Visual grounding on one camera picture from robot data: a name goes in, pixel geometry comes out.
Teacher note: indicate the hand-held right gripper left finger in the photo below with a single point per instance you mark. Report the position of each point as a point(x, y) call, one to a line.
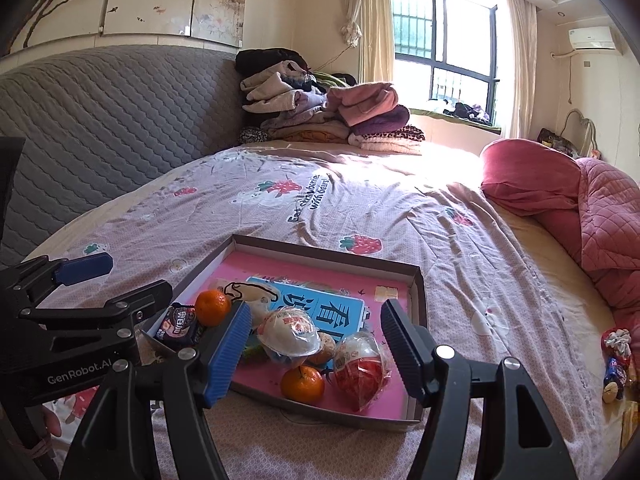
point(230, 355)

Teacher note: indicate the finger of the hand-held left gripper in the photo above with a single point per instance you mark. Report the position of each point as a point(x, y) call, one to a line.
point(130, 302)
point(85, 266)

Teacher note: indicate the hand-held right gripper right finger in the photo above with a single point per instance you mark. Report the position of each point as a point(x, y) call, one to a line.
point(405, 355)

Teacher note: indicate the green fuzzy scrunchie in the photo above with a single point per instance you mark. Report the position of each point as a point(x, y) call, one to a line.
point(255, 352)

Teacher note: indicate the orange mandarin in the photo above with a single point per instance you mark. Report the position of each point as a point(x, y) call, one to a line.
point(212, 307)
point(302, 384)

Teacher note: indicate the red and white egg toy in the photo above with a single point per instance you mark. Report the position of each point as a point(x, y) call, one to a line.
point(357, 375)

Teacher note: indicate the blue snack packet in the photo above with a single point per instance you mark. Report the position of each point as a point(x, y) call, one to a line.
point(177, 325)

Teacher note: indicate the cream scrunchie with black trim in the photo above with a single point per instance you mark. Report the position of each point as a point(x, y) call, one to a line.
point(260, 305)

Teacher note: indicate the white and blue egg toy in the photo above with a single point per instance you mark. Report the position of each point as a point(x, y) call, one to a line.
point(287, 330)

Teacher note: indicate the beige walnut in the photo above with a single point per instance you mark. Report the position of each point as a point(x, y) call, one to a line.
point(326, 350)

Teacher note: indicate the grey cardboard box tray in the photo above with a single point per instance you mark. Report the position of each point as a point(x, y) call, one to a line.
point(325, 416)

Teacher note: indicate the person's left hand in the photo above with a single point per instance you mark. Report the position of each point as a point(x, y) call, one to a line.
point(51, 420)

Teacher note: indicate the grey quilted headboard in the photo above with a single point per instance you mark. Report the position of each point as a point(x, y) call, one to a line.
point(100, 125)

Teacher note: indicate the strawberry print bed sheet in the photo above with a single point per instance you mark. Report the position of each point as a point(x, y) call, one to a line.
point(350, 200)

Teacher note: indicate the cream mattress sheet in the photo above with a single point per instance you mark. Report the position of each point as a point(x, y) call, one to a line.
point(565, 300)

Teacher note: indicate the pink pillow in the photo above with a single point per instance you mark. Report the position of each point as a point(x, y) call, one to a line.
point(525, 180)

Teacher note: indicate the small colourful doll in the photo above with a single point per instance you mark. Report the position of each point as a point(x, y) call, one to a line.
point(617, 365)

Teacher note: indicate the yellow packet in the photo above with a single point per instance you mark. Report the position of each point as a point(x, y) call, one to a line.
point(631, 425)

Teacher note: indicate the pink quilt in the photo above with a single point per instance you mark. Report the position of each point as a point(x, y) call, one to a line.
point(610, 220)

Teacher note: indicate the dark clothes on windowsill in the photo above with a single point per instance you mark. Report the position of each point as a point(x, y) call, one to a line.
point(465, 111)

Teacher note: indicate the pile of folded clothes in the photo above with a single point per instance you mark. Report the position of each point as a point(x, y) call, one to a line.
point(310, 110)

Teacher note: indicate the dark bag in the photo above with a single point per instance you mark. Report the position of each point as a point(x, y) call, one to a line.
point(552, 140)

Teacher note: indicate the floral painted cabinet doors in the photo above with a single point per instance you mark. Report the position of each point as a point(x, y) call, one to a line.
point(150, 0)

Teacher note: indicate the cream curtain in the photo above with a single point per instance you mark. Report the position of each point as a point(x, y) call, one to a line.
point(517, 60)
point(372, 5)

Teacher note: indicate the barred window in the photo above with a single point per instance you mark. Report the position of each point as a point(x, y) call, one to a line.
point(450, 30)

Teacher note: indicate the white air conditioner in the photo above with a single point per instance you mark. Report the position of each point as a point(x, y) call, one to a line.
point(592, 38)

